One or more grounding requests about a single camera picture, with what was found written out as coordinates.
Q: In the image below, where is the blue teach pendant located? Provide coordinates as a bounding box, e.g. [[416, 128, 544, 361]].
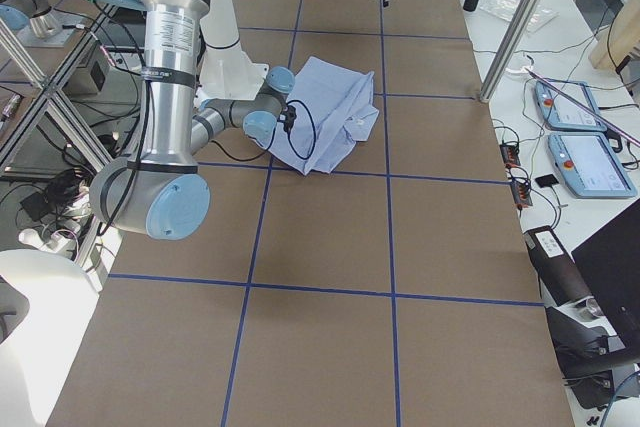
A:
[[547, 132, 637, 199], [534, 79, 607, 133]]

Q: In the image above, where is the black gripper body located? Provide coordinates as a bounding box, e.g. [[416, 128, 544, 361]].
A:
[[278, 105, 297, 132]]

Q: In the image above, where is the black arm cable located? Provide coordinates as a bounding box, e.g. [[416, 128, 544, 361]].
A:
[[209, 99, 317, 162]]

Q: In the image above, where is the aluminium frame post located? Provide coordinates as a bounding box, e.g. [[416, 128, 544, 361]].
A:
[[478, 0, 540, 103]]

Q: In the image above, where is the upper blue teach pendant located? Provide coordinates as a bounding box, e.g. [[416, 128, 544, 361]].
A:
[[534, 79, 607, 133]]

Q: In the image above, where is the lower blue teach pendant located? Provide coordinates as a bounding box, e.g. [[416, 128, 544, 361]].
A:
[[547, 132, 637, 199]]

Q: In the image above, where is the grabber stick green tip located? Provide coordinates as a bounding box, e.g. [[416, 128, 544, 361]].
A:
[[504, 59, 640, 148]]

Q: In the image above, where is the light blue striped shirt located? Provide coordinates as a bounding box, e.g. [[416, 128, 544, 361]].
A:
[[270, 57, 379, 175]]

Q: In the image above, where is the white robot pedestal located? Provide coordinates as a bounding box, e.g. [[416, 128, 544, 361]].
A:
[[197, 0, 268, 101]]

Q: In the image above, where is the white plastic chair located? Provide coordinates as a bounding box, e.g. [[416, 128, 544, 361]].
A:
[[1, 249, 98, 426]]

